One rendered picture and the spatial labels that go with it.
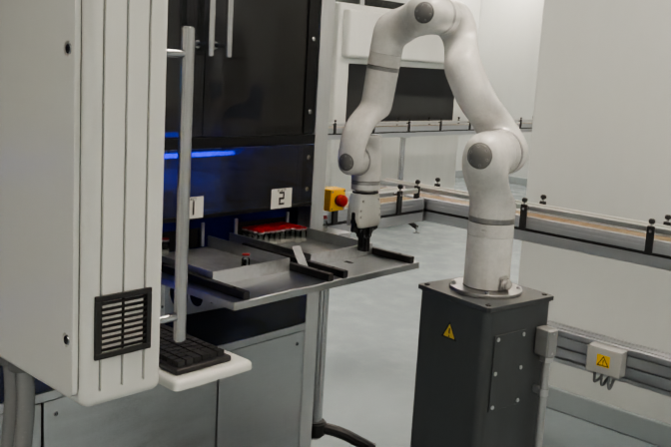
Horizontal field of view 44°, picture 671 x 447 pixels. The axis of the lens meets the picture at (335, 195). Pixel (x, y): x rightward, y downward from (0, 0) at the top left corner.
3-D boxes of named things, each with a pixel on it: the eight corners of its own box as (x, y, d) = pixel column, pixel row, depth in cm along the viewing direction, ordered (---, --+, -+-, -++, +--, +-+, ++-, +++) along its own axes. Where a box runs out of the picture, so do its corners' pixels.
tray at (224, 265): (132, 258, 224) (132, 245, 224) (208, 246, 243) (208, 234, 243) (212, 285, 202) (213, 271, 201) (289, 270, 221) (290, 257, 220)
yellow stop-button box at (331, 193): (314, 208, 272) (315, 187, 271) (329, 207, 278) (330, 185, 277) (331, 212, 267) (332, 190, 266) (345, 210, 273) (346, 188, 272)
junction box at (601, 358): (584, 369, 282) (587, 343, 281) (591, 365, 286) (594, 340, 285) (618, 379, 274) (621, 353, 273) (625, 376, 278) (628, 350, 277)
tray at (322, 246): (229, 243, 249) (229, 231, 249) (291, 233, 268) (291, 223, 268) (310, 266, 227) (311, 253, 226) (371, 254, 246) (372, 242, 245)
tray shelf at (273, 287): (116, 267, 221) (116, 260, 221) (302, 237, 272) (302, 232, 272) (234, 310, 189) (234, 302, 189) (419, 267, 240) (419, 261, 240)
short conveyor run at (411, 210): (302, 242, 274) (304, 196, 272) (270, 233, 285) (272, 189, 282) (425, 222, 325) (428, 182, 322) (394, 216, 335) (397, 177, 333)
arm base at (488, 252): (536, 293, 219) (543, 224, 217) (487, 302, 208) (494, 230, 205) (483, 276, 234) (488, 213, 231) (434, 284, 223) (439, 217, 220)
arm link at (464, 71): (478, 185, 214) (501, 179, 227) (519, 168, 207) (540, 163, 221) (408, 8, 219) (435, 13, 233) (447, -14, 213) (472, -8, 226)
